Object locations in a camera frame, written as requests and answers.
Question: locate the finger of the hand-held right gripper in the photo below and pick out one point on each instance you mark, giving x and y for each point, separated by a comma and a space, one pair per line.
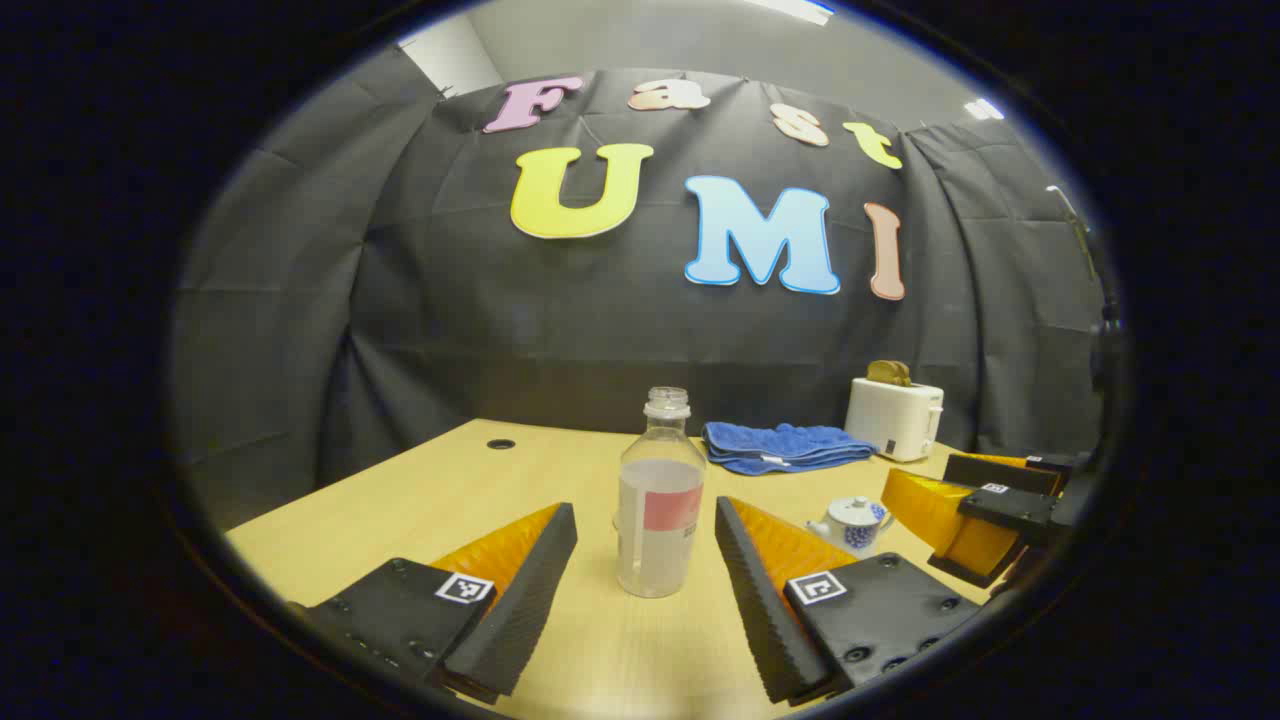
1000, 475
1010, 512

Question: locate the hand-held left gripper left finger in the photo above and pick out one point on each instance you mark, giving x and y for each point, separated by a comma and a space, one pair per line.
525, 590

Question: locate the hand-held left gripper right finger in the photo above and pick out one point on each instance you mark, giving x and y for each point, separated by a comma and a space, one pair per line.
755, 590

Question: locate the clear plastic water bottle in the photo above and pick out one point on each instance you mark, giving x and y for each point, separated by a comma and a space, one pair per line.
660, 545

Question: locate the white blue patterned teacup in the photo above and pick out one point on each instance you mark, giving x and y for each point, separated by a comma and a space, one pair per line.
860, 538

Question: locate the white toaster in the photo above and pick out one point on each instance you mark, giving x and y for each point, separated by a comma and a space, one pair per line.
895, 420

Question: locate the brown toast slice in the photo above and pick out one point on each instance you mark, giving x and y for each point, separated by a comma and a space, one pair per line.
878, 375
902, 373

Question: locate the folded blue towel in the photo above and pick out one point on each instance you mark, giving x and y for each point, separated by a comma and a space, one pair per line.
785, 448

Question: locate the black backdrop cloth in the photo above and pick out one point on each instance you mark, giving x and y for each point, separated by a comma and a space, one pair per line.
450, 320

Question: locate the ceiling light panel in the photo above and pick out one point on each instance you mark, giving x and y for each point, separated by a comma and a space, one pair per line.
985, 108
795, 8

